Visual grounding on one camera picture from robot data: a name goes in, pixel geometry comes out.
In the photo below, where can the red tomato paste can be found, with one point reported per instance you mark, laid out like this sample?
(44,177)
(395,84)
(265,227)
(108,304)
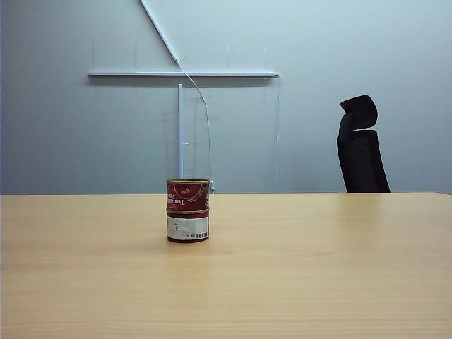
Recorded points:
(187,196)

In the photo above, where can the red can with white label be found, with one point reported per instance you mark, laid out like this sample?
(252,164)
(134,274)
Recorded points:
(188,226)

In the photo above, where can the black office chair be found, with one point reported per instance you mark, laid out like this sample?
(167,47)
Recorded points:
(363,155)

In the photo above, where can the white vertical wall conduit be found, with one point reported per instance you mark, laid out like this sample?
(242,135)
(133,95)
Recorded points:
(181,134)

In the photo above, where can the white horizontal wall conduit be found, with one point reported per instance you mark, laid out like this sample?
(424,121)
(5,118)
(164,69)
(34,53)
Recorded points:
(183,73)

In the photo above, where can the white diagonal wall conduit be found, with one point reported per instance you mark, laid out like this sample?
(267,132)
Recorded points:
(159,30)

